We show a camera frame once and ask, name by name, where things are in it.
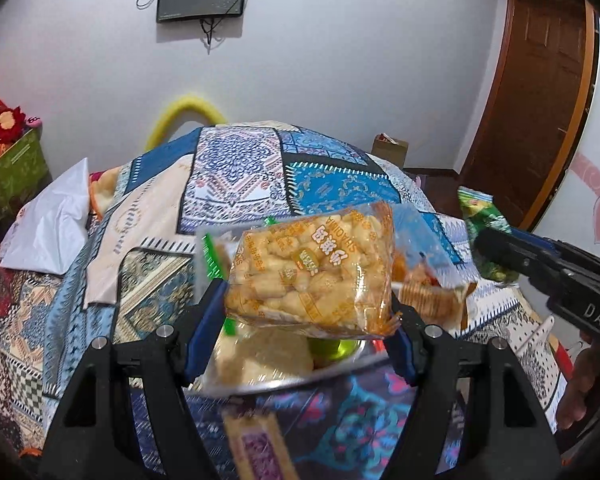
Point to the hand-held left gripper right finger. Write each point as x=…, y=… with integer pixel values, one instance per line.
x=399, y=355

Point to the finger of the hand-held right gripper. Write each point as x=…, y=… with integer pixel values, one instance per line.
x=509, y=257
x=547, y=244

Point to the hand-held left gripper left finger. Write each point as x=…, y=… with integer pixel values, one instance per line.
x=205, y=332

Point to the green snack packet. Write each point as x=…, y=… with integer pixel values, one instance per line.
x=482, y=215

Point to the metal tray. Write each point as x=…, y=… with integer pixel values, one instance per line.
x=290, y=383

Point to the puffed rice cake packet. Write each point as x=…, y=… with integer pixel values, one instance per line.
x=310, y=270

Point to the person's right hand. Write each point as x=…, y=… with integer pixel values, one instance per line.
x=579, y=385

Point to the tan bread packet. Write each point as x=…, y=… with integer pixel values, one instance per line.
x=260, y=360

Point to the round crackers packet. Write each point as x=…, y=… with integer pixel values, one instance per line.
x=429, y=296

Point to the brown wooden door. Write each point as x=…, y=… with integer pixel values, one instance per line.
x=534, y=110

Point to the patchwork printed blanket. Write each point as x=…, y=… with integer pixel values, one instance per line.
x=230, y=180

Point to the small cardboard box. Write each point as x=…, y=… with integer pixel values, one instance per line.
x=389, y=151

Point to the white plastic bag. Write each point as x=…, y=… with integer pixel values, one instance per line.
x=50, y=225

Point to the yellow foam tube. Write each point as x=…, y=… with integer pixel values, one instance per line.
x=190, y=105

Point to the green storage box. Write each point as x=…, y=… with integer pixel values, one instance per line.
x=15, y=175

